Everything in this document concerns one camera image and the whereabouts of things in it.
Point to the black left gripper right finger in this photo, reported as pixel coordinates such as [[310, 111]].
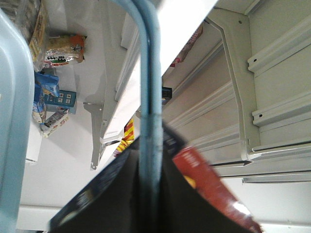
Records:
[[183, 210]]

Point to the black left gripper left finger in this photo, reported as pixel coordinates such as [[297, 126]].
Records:
[[107, 204]]

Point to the dark blue cookie box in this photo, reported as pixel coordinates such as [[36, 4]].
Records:
[[203, 178]]

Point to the light blue plastic basket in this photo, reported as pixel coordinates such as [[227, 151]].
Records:
[[16, 102]]

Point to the yellow red snack packet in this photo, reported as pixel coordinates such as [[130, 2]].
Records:
[[128, 138]]

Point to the blue box with squares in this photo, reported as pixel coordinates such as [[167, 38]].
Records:
[[65, 100]]

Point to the white store shelf unit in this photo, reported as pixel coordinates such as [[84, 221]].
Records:
[[242, 95]]

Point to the blue white snack bag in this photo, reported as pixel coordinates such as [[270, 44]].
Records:
[[45, 84]]

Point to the red white snack packet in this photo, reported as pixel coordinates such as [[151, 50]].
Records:
[[188, 46]]

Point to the orange yellow snack bag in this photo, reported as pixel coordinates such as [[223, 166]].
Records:
[[65, 50]]

